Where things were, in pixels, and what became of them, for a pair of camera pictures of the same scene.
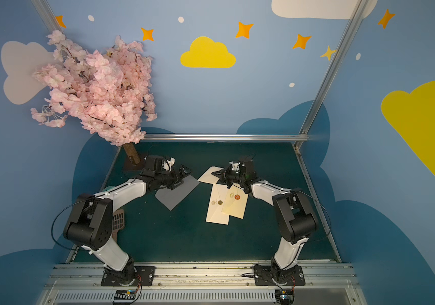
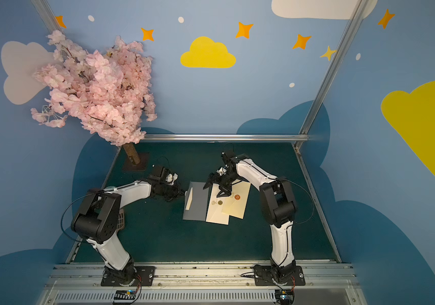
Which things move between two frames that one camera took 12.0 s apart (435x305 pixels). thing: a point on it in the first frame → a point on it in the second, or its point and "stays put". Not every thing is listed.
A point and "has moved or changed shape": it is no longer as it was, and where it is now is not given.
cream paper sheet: x=208 y=176 → x=189 y=200
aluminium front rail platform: x=83 y=284 stays put
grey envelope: x=172 y=197 has moved or changed shape
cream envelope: x=235 y=202 stays put
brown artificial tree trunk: x=132 y=152 stays put
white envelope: x=214 y=212 stays put
